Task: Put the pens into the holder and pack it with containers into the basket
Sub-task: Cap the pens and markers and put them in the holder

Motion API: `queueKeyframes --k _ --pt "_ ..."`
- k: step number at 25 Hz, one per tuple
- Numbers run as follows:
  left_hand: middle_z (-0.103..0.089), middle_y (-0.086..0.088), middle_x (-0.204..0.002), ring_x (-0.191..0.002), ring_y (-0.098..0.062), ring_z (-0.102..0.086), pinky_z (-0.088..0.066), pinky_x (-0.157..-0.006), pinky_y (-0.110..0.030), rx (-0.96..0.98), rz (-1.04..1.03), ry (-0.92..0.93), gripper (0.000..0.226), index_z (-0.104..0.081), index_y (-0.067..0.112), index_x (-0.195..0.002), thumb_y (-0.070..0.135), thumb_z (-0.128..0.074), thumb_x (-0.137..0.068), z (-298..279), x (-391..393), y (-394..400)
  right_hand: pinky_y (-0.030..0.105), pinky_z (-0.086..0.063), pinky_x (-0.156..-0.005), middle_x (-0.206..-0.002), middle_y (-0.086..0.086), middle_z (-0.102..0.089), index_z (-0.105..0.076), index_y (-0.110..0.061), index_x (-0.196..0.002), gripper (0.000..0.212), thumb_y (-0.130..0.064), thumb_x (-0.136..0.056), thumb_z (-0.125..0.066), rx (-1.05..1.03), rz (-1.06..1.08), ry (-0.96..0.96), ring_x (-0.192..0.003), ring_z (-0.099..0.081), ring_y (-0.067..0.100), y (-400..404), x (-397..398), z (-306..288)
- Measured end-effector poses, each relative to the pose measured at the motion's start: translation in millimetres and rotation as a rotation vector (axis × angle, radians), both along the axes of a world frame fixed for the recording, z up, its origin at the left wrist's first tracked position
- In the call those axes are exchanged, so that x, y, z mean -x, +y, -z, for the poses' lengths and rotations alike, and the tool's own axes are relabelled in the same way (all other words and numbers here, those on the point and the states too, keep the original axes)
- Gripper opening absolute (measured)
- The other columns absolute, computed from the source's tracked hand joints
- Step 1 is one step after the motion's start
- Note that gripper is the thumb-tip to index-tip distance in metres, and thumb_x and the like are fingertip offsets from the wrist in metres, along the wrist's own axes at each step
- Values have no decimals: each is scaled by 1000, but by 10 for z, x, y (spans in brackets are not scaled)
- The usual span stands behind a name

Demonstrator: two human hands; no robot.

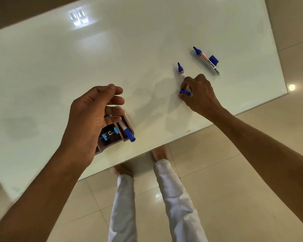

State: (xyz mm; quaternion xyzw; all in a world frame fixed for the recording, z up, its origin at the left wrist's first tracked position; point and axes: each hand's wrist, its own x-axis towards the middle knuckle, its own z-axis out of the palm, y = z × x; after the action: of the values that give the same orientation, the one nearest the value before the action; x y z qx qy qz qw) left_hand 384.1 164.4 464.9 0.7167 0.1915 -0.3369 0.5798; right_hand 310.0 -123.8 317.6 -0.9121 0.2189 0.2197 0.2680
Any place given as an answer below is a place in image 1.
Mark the person's right hand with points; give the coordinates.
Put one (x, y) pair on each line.
(202, 97)

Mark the person's left hand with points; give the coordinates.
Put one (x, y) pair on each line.
(84, 123)

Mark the person's left thumb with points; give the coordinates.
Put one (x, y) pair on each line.
(102, 90)

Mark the person's right thumb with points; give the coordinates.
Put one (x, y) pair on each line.
(184, 98)

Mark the person's left middle finger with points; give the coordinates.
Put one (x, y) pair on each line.
(116, 100)

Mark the person's left little finger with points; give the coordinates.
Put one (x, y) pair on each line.
(113, 120)

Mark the blue marker cap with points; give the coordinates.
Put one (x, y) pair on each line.
(184, 92)
(214, 60)

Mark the person's left forearm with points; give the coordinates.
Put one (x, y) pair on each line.
(37, 199)

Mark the person's right forearm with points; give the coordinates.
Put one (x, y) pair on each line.
(265, 158)

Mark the blue binder clip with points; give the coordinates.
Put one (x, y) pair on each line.
(108, 134)

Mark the capped blue whiteboard marker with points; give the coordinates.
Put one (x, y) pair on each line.
(128, 134)

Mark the brown desk organizer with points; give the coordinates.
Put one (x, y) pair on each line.
(113, 143)

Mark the person's left foot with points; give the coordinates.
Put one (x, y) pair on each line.
(121, 170)

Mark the person's foot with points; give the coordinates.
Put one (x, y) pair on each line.
(121, 170)
(159, 153)

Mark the person's right foot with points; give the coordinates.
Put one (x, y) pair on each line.
(159, 153)

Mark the white trousers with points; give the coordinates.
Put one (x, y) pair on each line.
(175, 199)

